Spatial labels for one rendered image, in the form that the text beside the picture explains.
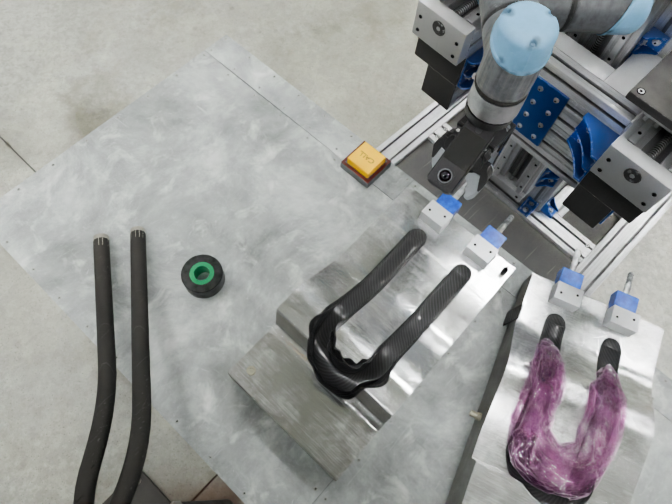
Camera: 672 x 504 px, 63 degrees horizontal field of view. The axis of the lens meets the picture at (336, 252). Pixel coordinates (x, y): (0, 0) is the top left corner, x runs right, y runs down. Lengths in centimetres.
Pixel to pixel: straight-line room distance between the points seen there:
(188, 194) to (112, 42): 156
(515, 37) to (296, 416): 67
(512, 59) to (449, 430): 65
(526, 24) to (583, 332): 61
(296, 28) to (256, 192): 153
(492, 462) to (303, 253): 52
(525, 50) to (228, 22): 207
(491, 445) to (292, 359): 37
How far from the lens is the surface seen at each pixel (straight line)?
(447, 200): 110
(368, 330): 95
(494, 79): 76
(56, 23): 285
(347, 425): 98
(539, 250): 193
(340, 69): 248
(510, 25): 72
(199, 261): 110
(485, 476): 96
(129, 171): 128
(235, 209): 118
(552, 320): 112
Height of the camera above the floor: 183
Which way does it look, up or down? 66 degrees down
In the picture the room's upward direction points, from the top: 6 degrees clockwise
